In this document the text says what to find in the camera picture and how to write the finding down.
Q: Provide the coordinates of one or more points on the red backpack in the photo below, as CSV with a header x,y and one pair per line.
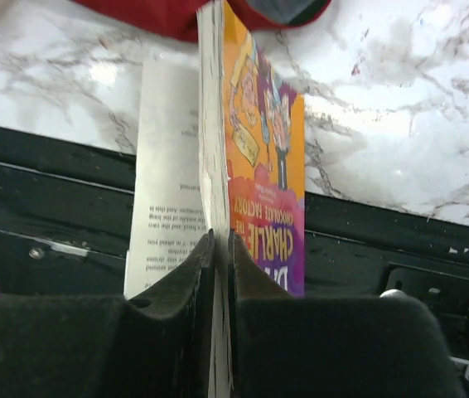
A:
x,y
176,19

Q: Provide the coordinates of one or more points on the Roald Dahl Charlie book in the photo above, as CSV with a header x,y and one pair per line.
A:
x,y
220,148

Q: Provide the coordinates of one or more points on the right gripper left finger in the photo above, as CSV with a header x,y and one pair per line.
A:
x,y
156,344

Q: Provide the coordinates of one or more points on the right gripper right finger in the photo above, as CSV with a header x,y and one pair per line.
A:
x,y
331,347

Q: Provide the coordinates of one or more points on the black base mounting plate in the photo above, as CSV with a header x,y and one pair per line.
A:
x,y
65,219

